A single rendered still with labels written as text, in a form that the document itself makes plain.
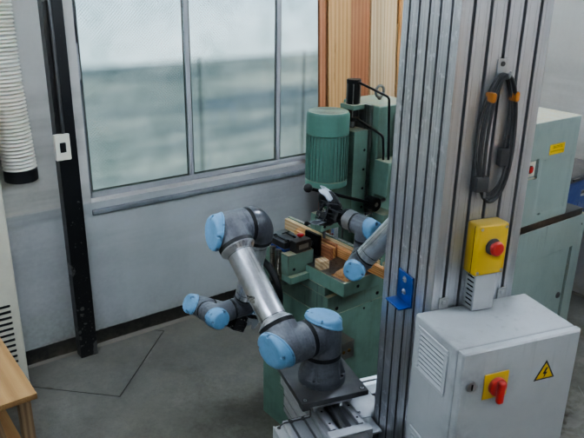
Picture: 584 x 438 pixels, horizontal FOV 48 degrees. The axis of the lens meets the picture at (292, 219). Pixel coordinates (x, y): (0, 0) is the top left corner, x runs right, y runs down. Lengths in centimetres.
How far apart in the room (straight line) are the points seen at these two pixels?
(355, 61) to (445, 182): 275
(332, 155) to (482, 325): 120
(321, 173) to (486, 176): 116
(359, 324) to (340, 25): 198
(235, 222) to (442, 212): 73
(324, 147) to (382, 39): 186
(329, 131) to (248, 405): 149
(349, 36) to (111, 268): 198
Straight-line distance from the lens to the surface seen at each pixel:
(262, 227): 213
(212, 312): 234
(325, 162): 265
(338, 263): 273
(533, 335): 168
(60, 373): 381
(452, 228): 165
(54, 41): 335
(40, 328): 383
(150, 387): 359
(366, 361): 301
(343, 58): 417
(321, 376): 208
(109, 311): 393
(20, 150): 328
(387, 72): 449
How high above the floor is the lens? 203
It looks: 21 degrees down
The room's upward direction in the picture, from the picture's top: 1 degrees clockwise
